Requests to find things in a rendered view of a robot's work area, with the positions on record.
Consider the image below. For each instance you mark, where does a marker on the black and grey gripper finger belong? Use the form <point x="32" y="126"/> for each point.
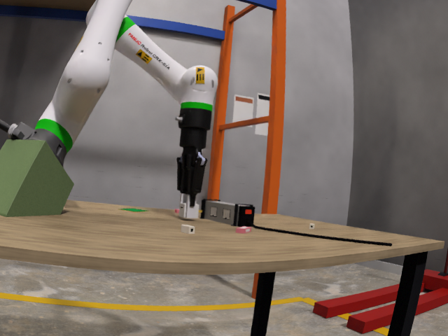
<point x="182" y="178"/>
<point x="194" y="182"/>

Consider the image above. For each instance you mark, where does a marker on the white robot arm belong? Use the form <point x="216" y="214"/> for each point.
<point x="87" y="75"/>

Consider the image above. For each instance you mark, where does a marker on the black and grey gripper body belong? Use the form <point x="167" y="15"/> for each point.
<point x="192" y="140"/>

